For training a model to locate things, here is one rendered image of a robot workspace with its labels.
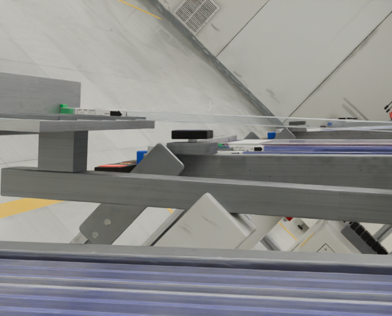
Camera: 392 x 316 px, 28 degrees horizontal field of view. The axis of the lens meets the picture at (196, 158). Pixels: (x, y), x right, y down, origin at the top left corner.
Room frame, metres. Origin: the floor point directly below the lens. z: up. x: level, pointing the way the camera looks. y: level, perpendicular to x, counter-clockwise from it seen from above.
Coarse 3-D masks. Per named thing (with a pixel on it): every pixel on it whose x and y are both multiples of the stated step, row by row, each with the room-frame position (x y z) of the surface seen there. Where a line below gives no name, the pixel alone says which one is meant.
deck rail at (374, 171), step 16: (192, 160) 1.06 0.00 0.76; (208, 160) 1.06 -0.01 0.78; (224, 160) 1.06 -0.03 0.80; (240, 160) 1.05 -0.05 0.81; (256, 160) 1.05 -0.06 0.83; (272, 160) 1.05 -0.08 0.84; (288, 160) 1.05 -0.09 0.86; (304, 160) 1.05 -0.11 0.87; (320, 160) 1.04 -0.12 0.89; (336, 160) 1.04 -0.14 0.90; (352, 160) 1.04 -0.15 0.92; (368, 160) 1.04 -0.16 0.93; (384, 160) 1.04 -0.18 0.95; (192, 176) 1.06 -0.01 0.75; (208, 176) 1.06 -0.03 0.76; (224, 176) 1.05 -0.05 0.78; (240, 176) 1.05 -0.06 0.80; (256, 176) 1.05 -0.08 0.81; (272, 176) 1.05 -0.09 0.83; (288, 176) 1.05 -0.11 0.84; (304, 176) 1.04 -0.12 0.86; (320, 176) 1.04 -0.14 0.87; (336, 176) 1.04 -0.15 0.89; (352, 176) 1.04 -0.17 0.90; (368, 176) 1.04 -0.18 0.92; (384, 176) 1.03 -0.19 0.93
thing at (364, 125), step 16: (64, 112) 0.91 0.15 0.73; (128, 112) 0.90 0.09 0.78; (144, 112) 0.90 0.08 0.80; (160, 112) 0.90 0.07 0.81; (176, 112) 0.90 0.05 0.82; (320, 128) 0.88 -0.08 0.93; (336, 128) 0.88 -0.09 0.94; (352, 128) 0.87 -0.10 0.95; (368, 128) 0.87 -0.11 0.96; (384, 128) 0.87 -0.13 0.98
